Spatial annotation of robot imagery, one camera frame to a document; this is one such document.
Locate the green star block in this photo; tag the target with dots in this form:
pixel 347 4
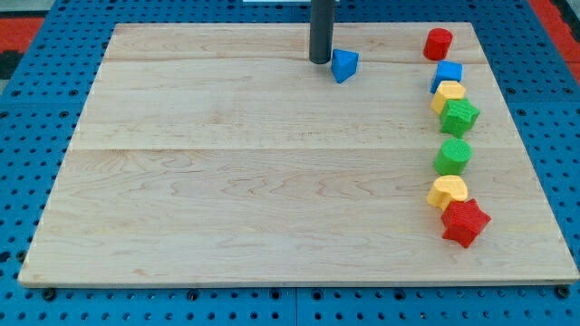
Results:
pixel 458 117

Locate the yellow hexagon block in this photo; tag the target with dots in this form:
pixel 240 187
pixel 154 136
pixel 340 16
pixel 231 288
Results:
pixel 447 90

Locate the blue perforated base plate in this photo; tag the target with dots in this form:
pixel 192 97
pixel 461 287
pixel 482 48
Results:
pixel 43 100

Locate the red star block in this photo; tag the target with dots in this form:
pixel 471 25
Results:
pixel 463 222

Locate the green cylinder block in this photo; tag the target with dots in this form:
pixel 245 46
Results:
pixel 453 157

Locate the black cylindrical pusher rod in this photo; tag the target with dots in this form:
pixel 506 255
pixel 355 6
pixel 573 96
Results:
pixel 321 31

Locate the blue cube block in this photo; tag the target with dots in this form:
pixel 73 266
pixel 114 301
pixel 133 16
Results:
pixel 446 71

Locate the yellow heart block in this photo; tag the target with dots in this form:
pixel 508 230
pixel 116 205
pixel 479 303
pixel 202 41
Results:
pixel 447 189

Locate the wooden board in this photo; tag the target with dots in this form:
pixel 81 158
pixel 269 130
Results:
pixel 218 155

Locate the red cylinder block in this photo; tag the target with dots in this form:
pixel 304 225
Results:
pixel 437 44

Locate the blue triangle block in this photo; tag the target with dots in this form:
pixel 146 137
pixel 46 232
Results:
pixel 344 64

